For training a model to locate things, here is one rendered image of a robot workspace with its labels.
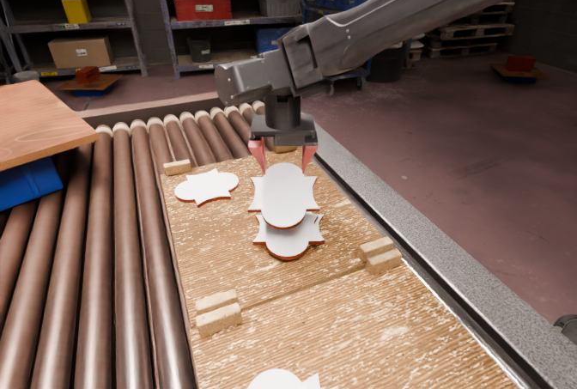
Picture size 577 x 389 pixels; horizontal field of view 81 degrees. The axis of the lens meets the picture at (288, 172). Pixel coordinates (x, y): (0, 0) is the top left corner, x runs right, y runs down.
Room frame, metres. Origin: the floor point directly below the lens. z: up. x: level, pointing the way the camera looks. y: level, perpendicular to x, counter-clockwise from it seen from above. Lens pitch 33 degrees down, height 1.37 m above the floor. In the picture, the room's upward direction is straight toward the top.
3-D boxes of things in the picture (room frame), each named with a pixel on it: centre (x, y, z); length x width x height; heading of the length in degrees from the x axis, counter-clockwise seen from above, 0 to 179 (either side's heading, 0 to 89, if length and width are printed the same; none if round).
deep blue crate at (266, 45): (4.93, 0.20, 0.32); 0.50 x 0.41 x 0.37; 103
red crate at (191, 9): (4.64, 1.07, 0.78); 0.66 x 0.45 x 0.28; 107
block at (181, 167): (0.66, 0.25, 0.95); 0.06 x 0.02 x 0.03; 113
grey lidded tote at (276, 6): (4.90, 0.12, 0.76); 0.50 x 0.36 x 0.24; 113
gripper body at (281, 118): (0.51, 0.01, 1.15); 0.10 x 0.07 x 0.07; 90
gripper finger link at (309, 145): (0.51, -0.01, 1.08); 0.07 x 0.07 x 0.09; 0
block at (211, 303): (0.30, 0.10, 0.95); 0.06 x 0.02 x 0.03; 113
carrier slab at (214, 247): (0.53, 0.05, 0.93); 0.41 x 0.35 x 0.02; 23
